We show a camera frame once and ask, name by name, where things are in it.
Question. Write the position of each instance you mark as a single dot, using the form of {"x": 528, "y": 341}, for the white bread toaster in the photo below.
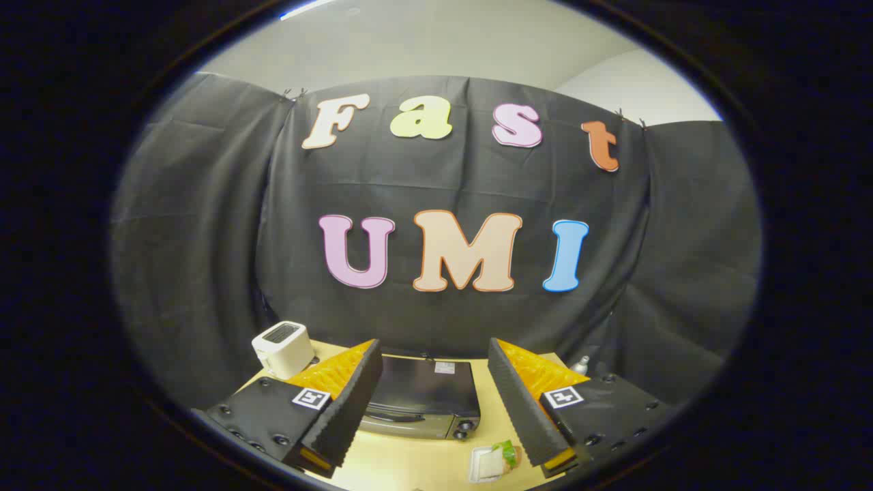
{"x": 284, "y": 348}

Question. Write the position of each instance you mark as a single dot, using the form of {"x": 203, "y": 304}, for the small spray bottle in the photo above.
{"x": 580, "y": 365}

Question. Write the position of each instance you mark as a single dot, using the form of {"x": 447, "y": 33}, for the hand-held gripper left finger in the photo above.
{"x": 351, "y": 406}

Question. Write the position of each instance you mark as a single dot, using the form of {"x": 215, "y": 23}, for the black toaster oven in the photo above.
{"x": 423, "y": 395}

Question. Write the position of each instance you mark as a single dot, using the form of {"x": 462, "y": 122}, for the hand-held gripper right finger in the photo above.
{"x": 520, "y": 402}

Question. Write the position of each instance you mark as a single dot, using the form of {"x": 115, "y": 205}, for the white rectangular tray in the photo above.
{"x": 485, "y": 466}

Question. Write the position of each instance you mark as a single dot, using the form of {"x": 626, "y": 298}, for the sandwich with lettuce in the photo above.
{"x": 503, "y": 455}

